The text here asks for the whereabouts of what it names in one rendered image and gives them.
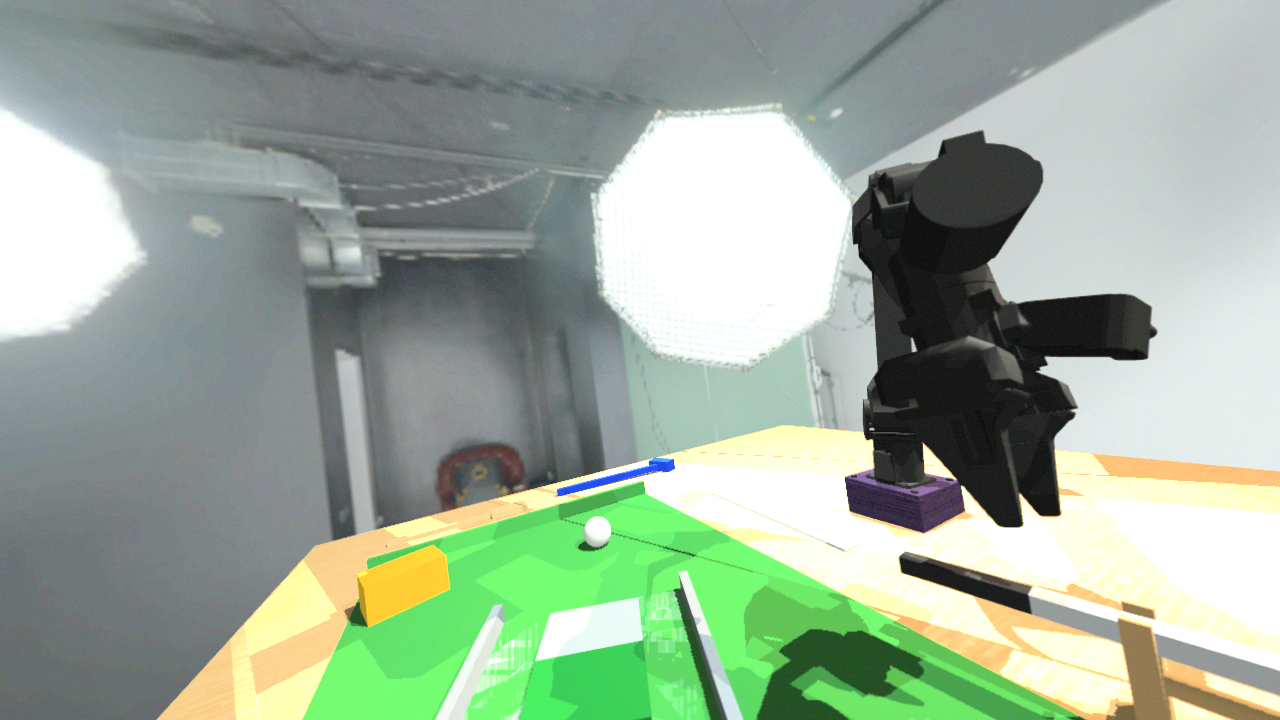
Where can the yellow rectangular block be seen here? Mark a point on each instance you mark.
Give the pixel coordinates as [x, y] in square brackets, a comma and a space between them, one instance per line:
[395, 586]

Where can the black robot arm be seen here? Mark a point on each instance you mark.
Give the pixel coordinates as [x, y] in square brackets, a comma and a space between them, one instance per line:
[927, 226]

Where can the red putter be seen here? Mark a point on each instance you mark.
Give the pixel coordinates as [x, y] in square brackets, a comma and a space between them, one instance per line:
[1241, 664]

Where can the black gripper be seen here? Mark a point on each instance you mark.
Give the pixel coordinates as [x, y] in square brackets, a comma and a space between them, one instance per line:
[984, 412]

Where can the white golf ball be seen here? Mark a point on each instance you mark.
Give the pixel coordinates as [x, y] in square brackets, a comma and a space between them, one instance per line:
[597, 531]

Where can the white flat bar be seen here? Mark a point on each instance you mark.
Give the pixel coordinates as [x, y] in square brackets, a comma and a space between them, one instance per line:
[822, 534]

